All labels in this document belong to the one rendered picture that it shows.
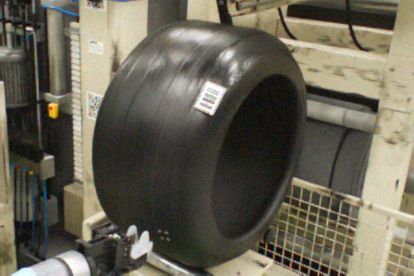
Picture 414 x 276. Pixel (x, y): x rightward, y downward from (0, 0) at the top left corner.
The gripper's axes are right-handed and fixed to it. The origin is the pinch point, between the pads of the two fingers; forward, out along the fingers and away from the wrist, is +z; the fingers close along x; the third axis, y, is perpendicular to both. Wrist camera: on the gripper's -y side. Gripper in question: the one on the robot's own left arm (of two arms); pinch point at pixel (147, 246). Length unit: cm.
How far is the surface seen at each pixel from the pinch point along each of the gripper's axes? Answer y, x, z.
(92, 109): 21.6, 34.7, 14.4
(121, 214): 5.9, 6.3, -2.3
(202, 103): 34.2, -9.4, 0.0
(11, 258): -29, 56, 6
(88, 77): 30.1, 36.4, 13.4
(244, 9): 52, 15, 51
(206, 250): 1.6, -11.3, 6.3
